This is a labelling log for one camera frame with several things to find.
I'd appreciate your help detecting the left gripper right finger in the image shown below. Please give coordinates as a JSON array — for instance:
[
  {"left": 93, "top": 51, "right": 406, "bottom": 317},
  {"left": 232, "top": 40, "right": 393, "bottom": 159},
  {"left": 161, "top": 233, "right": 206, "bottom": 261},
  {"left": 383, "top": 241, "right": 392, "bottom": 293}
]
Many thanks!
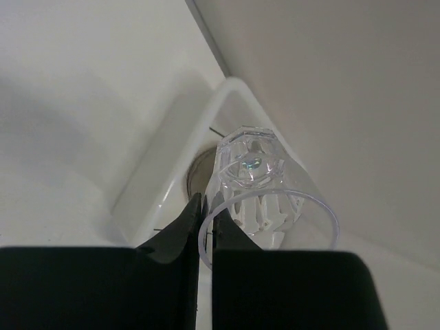
[{"left": 211, "top": 193, "right": 388, "bottom": 329}]

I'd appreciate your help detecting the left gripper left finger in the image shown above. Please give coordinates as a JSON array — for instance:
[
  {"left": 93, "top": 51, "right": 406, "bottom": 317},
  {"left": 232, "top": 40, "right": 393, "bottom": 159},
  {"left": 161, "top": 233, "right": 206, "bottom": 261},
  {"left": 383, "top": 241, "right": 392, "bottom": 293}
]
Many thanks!
[{"left": 1, "top": 194, "right": 202, "bottom": 329}]

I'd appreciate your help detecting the translucent white plastic bin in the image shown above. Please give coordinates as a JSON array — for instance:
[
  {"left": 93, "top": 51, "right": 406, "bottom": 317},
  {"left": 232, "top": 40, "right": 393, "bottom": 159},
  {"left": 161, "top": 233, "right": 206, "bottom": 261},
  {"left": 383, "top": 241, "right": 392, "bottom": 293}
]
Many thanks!
[{"left": 111, "top": 77, "right": 301, "bottom": 247}]

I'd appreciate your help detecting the small clear glass cup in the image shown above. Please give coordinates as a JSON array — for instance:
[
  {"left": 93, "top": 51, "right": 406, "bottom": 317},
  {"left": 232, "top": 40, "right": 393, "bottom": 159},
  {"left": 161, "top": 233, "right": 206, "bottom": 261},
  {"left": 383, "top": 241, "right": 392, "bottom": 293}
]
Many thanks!
[{"left": 199, "top": 126, "right": 340, "bottom": 267}]

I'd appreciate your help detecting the clear glass dish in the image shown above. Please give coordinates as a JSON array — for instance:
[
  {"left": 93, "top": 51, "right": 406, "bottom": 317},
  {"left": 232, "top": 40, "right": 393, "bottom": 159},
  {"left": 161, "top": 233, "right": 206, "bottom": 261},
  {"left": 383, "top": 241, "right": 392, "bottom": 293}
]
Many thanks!
[{"left": 185, "top": 146, "right": 217, "bottom": 200}]

